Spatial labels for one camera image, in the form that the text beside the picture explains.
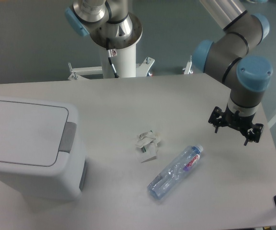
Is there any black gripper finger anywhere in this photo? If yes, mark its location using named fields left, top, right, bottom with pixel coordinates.
left=244, top=123, right=264, bottom=146
left=208, top=106, right=224, bottom=133

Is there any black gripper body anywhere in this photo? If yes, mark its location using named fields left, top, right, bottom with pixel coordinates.
left=222, top=105, right=256, bottom=131

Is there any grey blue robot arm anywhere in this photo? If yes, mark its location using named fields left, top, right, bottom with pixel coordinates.
left=65, top=0, right=273, bottom=143

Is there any grey trash can push button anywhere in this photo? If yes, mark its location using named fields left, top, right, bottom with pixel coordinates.
left=58, top=122, right=77, bottom=153

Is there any white plastic trash can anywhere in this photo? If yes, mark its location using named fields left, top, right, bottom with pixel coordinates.
left=0, top=95, right=87, bottom=200

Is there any clear plastic water bottle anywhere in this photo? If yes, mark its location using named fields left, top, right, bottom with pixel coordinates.
left=147, top=144, right=203, bottom=200

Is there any crumpled white paper carton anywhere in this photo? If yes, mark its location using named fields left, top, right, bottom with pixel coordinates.
left=135, top=130, right=161, bottom=163

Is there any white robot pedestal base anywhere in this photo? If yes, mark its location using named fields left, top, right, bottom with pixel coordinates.
left=67, top=13, right=155, bottom=81

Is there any black cable on pedestal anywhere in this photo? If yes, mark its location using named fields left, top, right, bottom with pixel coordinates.
left=105, top=38, right=121, bottom=79

